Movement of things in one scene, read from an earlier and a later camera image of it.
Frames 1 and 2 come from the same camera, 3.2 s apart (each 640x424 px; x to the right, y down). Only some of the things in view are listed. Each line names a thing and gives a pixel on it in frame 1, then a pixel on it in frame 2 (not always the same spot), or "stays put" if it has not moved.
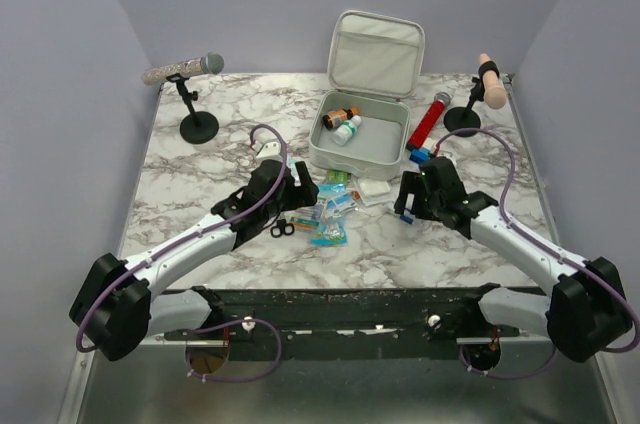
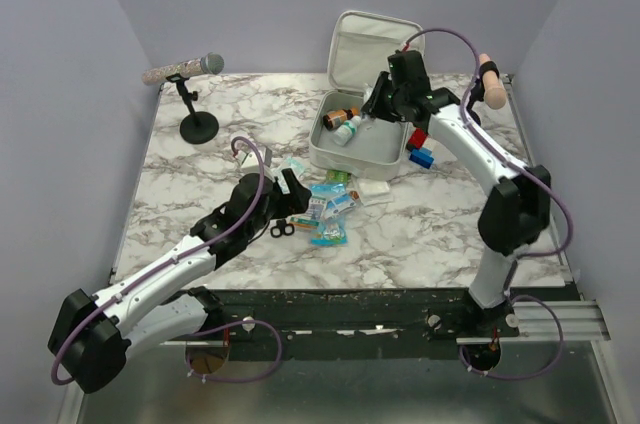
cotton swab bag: x=332 y=232 stays put
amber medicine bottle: x=336 y=118 stays put
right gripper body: x=426 y=205 → x=385 y=100
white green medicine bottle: x=345 y=132 stays put
